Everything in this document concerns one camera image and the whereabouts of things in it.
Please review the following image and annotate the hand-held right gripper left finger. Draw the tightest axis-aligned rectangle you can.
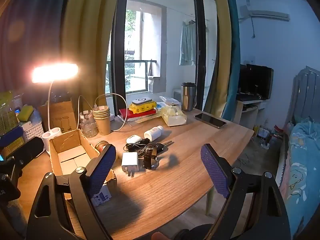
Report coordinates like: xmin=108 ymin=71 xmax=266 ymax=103
xmin=26 ymin=144 xmax=117 ymax=240

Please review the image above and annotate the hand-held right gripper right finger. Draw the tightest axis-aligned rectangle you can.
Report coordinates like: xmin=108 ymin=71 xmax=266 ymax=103
xmin=201 ymin=144 xmax=292 ymax=240

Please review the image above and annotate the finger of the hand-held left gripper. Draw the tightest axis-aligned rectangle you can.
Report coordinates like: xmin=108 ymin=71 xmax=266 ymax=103
xmin=0 ymin=159 xmax=23 ymax=202

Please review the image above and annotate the white charger plug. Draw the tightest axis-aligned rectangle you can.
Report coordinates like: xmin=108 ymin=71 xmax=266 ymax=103
xmin=121 ymin=152 xmax=146 ymax=177

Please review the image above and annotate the brown cardboard box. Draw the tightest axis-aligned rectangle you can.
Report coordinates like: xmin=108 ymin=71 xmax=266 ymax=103
xmin=49 ymin=129 xmax=118 ymax=207

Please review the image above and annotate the black cylindrical flashlight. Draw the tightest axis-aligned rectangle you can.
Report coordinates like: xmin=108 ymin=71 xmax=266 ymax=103
xmin=125 ymin=138 xmax=150 ymax=152

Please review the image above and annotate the brown leather wristwatch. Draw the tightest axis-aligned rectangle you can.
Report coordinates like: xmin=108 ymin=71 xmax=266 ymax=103
xmin=143 ymin=145 xmax=158 ymax=170

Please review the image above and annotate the black car key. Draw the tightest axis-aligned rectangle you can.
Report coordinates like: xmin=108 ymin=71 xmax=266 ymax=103
xmin=154 ymin=140 xmax=173 ymax=154

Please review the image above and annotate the white pill bottle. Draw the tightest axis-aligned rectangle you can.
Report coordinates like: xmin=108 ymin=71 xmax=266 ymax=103
xmin=144 ymin=125 xmax=164 ymax=140

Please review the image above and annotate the blue and yellow packet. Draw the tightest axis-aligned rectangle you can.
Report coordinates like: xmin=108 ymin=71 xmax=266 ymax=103
xmin=0 ymin=126 xmax=24 ymax=155

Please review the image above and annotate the white woven plastic basket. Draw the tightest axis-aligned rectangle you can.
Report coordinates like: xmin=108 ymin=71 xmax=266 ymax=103
xmin=21 ymin=121 xmax=45 ymax=142

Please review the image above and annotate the white earbuds case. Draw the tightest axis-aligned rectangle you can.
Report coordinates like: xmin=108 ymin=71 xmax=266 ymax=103
xmin=126 ymin=135 xmax=143 ymax=145

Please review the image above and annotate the green plastic bag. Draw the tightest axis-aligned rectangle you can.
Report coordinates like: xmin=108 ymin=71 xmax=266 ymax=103
xmin=0 ymin=91 xmax=19 ymax=135

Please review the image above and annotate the clear glass with stickers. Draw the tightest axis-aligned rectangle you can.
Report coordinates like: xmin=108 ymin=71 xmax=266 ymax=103
xmin=79 ymin=110 xmax=98 ymax=138

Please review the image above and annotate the stack of paper cups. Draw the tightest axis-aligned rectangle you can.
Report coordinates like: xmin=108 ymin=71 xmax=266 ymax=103
xmin=93 ymin=106 xmax=111 ymax=135

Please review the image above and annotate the black smartphone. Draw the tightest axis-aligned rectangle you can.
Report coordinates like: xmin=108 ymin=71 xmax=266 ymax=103
xmin=194 ymin=112 xmax=227 ymax=129

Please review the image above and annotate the yellow green sponge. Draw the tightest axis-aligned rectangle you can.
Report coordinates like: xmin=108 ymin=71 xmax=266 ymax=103
xmin=16 ymin=105 xmax=34 ymax=122

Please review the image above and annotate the red book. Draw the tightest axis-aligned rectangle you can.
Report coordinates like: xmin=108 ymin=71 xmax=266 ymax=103
xmin=119 ymin=108 xmax=158 ymax=121

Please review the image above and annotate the light wooden stand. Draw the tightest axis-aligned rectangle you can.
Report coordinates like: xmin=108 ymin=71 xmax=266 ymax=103
xmin=234 ymin=99 xmax=265 ymax=130

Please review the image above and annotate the yellowish tissue pack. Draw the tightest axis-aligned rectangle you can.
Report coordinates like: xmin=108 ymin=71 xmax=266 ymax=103
xmin=161 ymin=105 xmax=187 ymax=127

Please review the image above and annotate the brown lamp packaging box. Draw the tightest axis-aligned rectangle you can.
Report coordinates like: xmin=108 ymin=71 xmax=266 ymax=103
xmin=37 ymin=100 xmax=78 ymax=133

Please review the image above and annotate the yellow toy tank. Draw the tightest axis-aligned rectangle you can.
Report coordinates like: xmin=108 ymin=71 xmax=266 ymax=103
xmin=129 ymin=100 xmax=158 ymax=115

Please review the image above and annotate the steel tumbler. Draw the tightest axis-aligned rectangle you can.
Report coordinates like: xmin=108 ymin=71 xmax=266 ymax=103
xmin=181 ymin=82 xmax=198 ymax=112

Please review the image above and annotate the white oval device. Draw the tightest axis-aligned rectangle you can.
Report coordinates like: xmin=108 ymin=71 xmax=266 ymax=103
xmin=132 ymin=97 xmax=152 ymax=106

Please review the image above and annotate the white wet wipes pack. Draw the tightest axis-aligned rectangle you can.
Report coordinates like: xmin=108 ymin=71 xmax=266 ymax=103
xmin=159 ymin=96 xmax=182 ymax=108

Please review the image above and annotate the blue printed blanket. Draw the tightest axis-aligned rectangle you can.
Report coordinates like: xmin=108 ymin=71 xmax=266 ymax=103
xmin=277 ymin=119 xmax=320 ymax=238

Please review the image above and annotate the black monitor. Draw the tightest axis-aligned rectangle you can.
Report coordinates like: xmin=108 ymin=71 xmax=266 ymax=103
xmin=239 ymin=64 xmax=274 ymax=100

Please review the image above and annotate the white desk lamp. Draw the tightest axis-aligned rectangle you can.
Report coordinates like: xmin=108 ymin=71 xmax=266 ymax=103
xmin=32 ymin=64 xmax=79 ymax=153

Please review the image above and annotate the yellow curtain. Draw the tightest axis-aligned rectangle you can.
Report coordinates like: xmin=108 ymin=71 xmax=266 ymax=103
xmin=61 ymin=0 xmax=125 ymax=120
xmin=200 ymin=0 xmax=232 ymax=120

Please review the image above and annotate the teal curtain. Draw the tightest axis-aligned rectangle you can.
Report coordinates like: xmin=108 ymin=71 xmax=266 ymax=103
xmin=221 ymin=0 xmax=242 ymax=124

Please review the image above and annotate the grey bed headboard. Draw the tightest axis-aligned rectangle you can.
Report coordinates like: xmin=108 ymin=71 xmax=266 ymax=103
xmin=291 ymin=66 xmax=320 ymax=130

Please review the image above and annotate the hanging pale green garment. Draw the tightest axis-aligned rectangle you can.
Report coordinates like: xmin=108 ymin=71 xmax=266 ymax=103
xmin=179 ymin=20 xmax=197 ymax=66

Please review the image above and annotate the white air conditioner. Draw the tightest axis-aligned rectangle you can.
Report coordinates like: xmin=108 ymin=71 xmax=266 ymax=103
xmin=239 ymin=4 xmax=290 ymax=22

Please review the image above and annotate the white lamp power cable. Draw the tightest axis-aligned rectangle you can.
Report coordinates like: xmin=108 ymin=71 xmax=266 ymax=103
xmin=77 ymin=95 xmax=98 ymax=130

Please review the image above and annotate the white looped charging cable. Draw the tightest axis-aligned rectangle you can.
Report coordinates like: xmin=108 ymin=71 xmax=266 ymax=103
xmin=95 ymin=93 xmax=128 ymax=132

